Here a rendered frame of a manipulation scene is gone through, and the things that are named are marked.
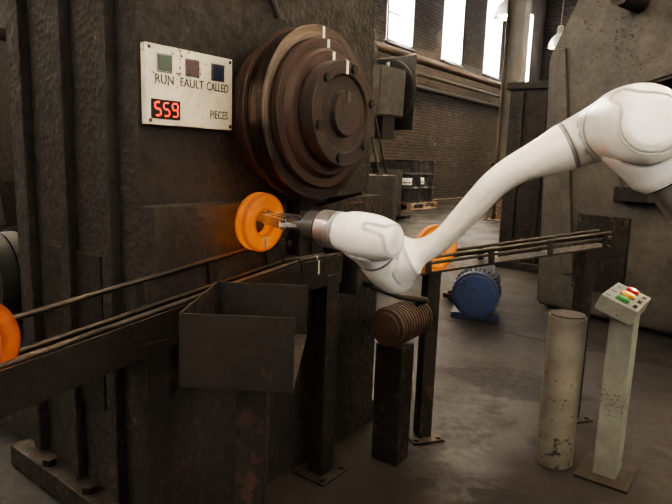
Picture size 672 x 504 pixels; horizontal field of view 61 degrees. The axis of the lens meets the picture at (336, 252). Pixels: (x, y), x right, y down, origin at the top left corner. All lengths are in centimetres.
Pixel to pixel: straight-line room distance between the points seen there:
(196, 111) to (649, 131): 99
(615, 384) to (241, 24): 155
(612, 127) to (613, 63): 305
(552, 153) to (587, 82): 293
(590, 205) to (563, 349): 219
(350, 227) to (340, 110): 40
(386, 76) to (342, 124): 808
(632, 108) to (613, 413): 124
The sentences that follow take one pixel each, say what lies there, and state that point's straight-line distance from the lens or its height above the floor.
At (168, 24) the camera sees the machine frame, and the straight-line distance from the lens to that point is 149.
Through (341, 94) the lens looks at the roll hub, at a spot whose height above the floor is 116.
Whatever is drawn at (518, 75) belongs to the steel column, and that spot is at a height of 249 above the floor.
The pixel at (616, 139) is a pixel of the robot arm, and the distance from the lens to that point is 104.
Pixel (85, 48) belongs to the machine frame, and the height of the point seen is 124.
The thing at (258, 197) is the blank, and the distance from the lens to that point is 146.
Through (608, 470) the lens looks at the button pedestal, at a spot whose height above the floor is 4.
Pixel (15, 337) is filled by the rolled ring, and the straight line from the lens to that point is 118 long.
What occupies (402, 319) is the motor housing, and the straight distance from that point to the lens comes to 180.
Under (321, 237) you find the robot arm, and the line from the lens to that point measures 132.
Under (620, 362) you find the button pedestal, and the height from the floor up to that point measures 40.
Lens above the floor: 99
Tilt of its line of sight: 9 degrees down
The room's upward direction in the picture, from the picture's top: 2 degrees clockwise
